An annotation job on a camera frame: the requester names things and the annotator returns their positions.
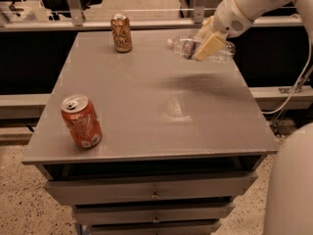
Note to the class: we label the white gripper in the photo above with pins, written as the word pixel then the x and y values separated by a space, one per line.
pixel 229 18

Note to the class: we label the clear plastic water bottle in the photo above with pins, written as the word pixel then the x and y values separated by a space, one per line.
pixel 190 47

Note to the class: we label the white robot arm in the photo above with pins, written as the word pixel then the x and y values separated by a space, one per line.
pixel 289 202

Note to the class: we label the gold tea can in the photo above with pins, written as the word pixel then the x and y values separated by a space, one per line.
pixel 121 33

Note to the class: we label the grey metal drawer cabinet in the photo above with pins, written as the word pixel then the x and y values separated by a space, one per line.
pixel 180 139

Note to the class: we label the grey metal railing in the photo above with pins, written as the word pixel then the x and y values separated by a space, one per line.
pixel 31 15

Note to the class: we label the orange soda can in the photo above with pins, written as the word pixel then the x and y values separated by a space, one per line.
pixel 81 120

